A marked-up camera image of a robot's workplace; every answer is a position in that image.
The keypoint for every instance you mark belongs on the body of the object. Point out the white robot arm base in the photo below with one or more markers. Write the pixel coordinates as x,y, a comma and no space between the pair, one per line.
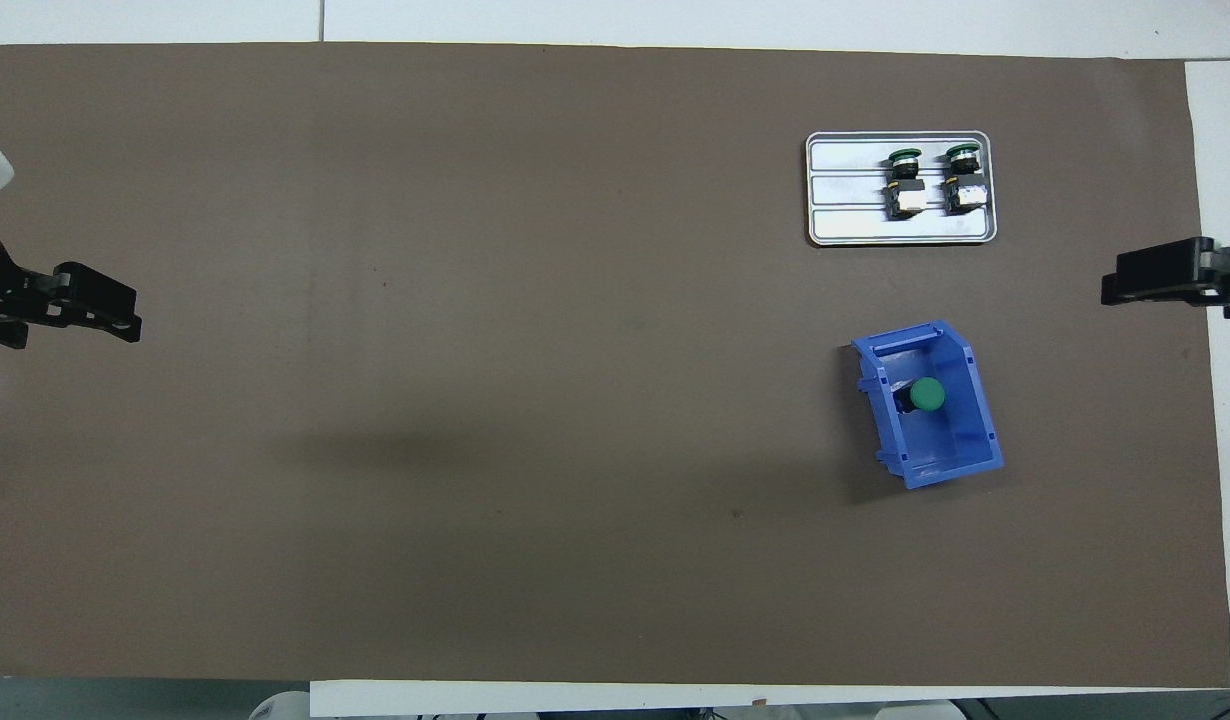
280,707
920,713

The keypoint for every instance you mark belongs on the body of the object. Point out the blue plastic storage bin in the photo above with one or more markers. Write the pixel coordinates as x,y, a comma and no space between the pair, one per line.
960,450

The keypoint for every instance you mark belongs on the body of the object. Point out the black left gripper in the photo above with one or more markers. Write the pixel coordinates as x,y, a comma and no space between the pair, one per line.
0,280

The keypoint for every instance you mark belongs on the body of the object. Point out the green push button switch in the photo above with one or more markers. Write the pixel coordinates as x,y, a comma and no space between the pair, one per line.
963,185
925,394
905,190

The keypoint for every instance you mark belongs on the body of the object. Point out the brown table mat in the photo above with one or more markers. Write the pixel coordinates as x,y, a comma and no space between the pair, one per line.
575,580

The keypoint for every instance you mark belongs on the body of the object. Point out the silver metal tray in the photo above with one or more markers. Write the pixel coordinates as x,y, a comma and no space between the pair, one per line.
855,225

